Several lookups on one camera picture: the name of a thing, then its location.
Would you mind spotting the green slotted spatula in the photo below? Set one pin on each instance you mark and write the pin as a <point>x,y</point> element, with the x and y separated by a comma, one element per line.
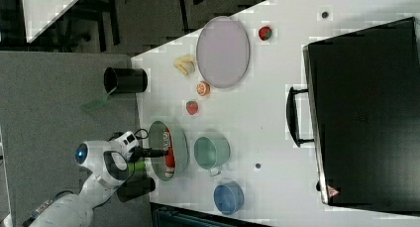
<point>98,103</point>

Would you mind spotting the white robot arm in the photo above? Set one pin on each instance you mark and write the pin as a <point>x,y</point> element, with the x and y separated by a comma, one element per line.
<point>111,163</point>

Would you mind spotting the blue metal cup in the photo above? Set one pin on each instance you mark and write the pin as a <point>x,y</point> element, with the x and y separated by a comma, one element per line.
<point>228,197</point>

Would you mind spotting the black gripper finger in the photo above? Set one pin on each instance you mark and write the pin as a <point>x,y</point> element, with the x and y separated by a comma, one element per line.
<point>151,153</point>

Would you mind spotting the black toaster oven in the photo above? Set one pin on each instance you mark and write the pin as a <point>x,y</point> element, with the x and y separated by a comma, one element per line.
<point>364,99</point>

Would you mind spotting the plush orange slice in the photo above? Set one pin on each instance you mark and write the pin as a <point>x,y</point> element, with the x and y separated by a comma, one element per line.
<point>202,88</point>

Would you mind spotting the green metal cup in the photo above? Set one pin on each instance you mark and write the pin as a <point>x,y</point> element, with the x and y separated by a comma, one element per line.
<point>211,151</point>

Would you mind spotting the red plush ketchup bottle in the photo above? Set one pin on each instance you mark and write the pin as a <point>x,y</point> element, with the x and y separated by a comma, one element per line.
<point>169,159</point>

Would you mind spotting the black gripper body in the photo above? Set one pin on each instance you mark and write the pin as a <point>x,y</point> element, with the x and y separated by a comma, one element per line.
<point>137,154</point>

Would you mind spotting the green oval strainer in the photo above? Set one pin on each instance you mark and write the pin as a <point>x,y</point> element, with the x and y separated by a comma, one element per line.
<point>179,144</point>

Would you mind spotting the plush peeled banana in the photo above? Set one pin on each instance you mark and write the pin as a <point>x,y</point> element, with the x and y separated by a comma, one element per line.
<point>185,64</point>

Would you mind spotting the small red plush strawberry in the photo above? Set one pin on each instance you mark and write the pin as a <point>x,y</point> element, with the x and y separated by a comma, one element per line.
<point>265,33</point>

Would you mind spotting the green plush pear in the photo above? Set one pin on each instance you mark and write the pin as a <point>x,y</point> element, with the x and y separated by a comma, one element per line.
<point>138,166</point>

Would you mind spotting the lilac oval plate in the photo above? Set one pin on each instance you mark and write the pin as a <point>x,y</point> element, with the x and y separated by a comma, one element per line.
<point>223,52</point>

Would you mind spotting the white background table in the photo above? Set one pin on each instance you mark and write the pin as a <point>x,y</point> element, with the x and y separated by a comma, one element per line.
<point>40,14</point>

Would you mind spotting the black cylindrical holder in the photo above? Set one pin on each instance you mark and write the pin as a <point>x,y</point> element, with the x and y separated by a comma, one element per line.
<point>125,80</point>
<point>136,188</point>

